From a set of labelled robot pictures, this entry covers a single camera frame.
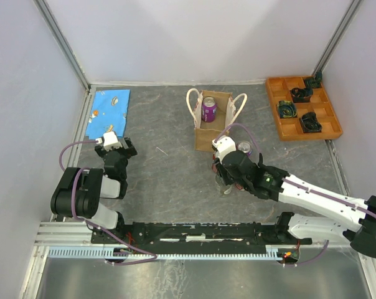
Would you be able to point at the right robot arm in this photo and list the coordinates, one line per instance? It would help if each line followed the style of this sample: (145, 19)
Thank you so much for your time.
(338, 216)

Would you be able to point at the purple soda can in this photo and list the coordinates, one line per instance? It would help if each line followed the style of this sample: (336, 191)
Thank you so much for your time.
(209, 109)
(245, 147)

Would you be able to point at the blue space-print cloth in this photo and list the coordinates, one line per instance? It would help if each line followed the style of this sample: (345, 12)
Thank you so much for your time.
(109, 113)

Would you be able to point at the purple soda can in bag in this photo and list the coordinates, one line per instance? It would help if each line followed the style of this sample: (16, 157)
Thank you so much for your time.
(209, 109)

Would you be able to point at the dark green sock outside tray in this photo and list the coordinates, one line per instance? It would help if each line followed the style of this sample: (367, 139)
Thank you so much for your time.
(318, 75)

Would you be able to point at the orange compartment tray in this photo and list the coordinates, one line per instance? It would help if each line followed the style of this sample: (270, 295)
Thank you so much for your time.
(291, 129)

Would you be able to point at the blue slotted cable duct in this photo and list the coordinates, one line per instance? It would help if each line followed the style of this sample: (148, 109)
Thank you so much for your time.
(69, 252)

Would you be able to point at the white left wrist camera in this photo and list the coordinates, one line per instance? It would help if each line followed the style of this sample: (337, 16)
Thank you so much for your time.
(109, 141)

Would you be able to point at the blue-green rolled sock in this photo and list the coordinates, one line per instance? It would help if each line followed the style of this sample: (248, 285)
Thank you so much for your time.
(286, 109)

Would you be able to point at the black rolled sock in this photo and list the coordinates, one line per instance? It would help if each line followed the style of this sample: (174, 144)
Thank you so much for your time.
(301, 95)
(310, 124)

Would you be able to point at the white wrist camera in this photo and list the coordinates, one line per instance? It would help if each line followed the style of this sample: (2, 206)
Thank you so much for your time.
(109, 141)
(223, 146)

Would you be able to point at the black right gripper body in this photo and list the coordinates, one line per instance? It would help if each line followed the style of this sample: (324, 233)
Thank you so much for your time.
(227, 178)

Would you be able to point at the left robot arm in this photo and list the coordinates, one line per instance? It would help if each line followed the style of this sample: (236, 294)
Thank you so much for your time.
(79, 190)

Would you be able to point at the brown canvas bag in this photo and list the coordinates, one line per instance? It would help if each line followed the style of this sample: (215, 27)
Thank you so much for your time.
(228, 110)

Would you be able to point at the black rolled sock lower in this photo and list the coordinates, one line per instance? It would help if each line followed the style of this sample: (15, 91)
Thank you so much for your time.
(310, 124)

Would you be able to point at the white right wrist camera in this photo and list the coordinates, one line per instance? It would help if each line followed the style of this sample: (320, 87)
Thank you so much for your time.
(223, 146)

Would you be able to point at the aluminium frame rail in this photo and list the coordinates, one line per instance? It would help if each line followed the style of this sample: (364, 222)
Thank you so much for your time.
(68, 234)

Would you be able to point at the black rolled sock upper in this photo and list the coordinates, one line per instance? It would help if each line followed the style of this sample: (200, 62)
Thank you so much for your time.
(301, 95)

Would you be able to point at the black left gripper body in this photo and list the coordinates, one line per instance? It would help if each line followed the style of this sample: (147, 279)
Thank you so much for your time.
(127, 152)

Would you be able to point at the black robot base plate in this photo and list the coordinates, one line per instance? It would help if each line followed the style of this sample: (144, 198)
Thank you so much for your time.
(205, 238)

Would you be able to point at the blue-green rolled sock corner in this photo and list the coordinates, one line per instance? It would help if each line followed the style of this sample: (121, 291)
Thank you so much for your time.
(312, 82)

